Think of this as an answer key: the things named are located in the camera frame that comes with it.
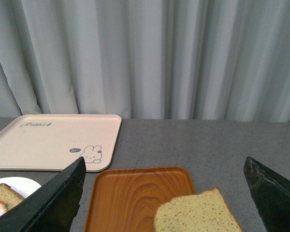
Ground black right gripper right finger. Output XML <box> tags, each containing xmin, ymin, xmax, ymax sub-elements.
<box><xmin>244</xmin><ymin>157</ymin><xmax>290</xmax><ymax>232</ymax></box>

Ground beige rabbit tray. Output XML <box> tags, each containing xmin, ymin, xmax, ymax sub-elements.
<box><xmin>0</xmin><ymin>114</ymin><xmax>122</xmax><ymax>172</ymax></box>

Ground white oval plate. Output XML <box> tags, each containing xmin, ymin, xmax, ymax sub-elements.
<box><xmin>0</xmin><ymin>177</ymin><xmax>41</xmax><ymax>198</ymax></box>

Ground brown wooden tray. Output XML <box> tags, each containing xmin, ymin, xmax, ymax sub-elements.
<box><xmin>85</xmin><ymin>167</ymin><xmax>195</xmax><ymax>232</ymax></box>

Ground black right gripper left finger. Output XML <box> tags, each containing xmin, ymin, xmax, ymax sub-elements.
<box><xmin>0</xmin><ymin>157</ymin><xmax>86</xmax><ymax>232</ymax></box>

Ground bread slice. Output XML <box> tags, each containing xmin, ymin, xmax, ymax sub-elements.
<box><xmin>0</xmin><ymin>183</ymin><xmax>25</xmax><ymax>211</ymax></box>
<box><xmin>153</xmin><ymin>187</ymin><xmax>242</xmax><ymax>232</ymax></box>

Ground grey pleated curtain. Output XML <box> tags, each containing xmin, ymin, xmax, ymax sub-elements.
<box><xmin>0</xmin><ymin>0</ymin><xmax>290</xmax><ymax>122</ymax></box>

